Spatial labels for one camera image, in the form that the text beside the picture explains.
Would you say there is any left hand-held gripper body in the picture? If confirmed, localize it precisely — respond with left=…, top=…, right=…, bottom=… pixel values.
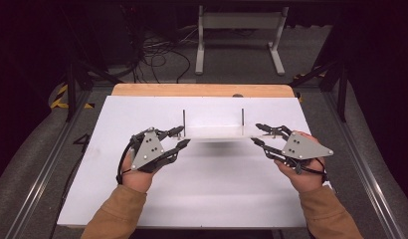
left=128, top=126, right=180, bottom=174

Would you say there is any person's left hand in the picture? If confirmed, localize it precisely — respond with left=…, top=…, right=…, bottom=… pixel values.
left=119, top=148, right=157, bottom=194

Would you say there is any bundle of floor cables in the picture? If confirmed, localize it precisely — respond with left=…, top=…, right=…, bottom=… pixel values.
left=133, top=28, right=200, bottom=85

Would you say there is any clear plate with metal posts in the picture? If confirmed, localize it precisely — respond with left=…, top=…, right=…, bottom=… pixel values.
left=181, top=108, right=277, bottom=142

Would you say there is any black metal stand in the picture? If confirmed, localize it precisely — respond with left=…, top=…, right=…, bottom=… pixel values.
left=61, top=6, right=124, bottom=122
left=289, top=9, right=350, bottom=123

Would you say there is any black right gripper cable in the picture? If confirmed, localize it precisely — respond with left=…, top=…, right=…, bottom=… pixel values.
left=291, top=156, right=328, bottom=183

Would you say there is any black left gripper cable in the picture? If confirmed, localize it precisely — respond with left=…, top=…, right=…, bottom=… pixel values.
left=115, top=132, right=141, bottom=185

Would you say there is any white metal stand frame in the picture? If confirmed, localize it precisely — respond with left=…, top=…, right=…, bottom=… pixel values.
left=194, top=5, right=290, bottom=77

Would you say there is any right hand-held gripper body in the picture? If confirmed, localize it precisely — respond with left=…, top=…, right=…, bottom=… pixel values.
left=275, top=124, right=335, bottom=176

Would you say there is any aluminium floor rail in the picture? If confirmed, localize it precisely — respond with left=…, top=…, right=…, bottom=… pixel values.
left=4, top=90, right=93, bottom=239
left=322, top=90, right=405, bottom=239

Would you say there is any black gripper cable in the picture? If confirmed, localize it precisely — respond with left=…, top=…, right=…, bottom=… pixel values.
left=291, top=156, right=328, bottom=183
left=115, top=132, right=141, bottom=185

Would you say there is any large white board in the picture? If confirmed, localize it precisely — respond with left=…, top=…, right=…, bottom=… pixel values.
left=57, top=95, right=333, bottom=229

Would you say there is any person's right hand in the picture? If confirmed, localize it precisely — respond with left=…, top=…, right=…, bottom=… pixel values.
left=273, top=129, right=327, bottom=194

